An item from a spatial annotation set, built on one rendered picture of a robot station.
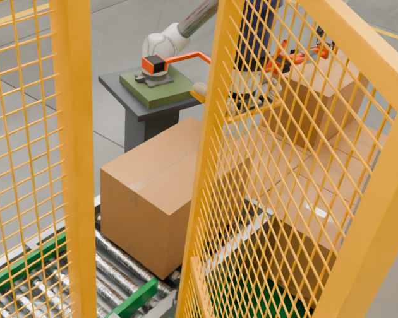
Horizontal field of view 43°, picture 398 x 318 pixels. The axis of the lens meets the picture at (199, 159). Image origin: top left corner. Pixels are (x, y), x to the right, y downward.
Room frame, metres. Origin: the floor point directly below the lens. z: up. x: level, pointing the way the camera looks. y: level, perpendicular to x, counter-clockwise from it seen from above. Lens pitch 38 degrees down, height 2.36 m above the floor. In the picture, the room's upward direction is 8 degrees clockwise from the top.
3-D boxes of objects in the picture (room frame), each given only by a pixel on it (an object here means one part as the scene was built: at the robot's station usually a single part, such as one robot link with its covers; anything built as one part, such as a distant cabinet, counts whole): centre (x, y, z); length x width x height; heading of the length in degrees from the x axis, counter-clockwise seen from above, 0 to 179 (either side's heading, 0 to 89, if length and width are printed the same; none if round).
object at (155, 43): (2.73, 0.34, 0.97); 0.18 x 0.16 x 0.22; 163
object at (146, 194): (1.78, 0.08, 0.75); 0.60 x 0.40 x 0.40; 145
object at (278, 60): (2.27, -0.32, 1.23); 0.10 x 0.08 x 0.06; 43
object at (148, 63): (2.08, 0.26, 1.24); 0.09 x 0.08 x 0.05; 43
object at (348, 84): (2.89, -0.69, 0.74); 0.60 x 0.40 x 0.40; 144
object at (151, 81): (2.70, 0.35, 0.83); 0.22 x 0.18 x 0.06; 133
